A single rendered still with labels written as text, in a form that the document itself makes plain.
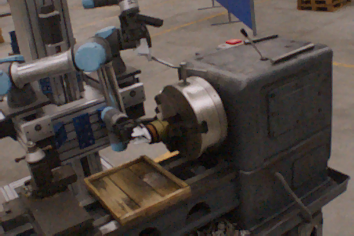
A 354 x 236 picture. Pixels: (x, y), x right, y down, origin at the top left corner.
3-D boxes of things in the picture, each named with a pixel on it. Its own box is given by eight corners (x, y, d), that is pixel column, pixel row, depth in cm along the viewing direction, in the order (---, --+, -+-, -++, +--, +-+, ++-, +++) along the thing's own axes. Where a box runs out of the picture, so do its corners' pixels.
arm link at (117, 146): (130, 140, 194) (126, 119, 190) (127, 152, 184) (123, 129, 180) (113, 142, 195) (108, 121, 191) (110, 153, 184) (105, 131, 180)
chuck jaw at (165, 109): (179, 115, 173) (166, 91, 176) (183, 111, 169) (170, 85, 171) (155, 124, 168) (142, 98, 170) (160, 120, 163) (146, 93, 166)
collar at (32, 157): (41, 149, 152) (39, 142, 151) (48, 157, 146) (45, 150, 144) (22, 157, 148) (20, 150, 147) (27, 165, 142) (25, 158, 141)
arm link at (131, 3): (132, 2, 169) (140, -4, 162) (135, 12, 169) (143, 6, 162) (115, 5, 165) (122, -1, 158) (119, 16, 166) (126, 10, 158)
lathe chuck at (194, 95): (178, 133, 192) (172, 69, 178) (222, 164, 168) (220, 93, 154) (161, 140, 188) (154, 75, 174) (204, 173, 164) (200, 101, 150)
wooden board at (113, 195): (146, 161, 187) (144, 153, 185) (191, 195, 158) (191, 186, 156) (85, 186, 173) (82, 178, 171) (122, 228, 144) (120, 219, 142)
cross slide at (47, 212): (56, 178, 170) (53, 169, 168) (95, 228, 136) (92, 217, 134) (19, 192, 162) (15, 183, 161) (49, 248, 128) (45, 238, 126)
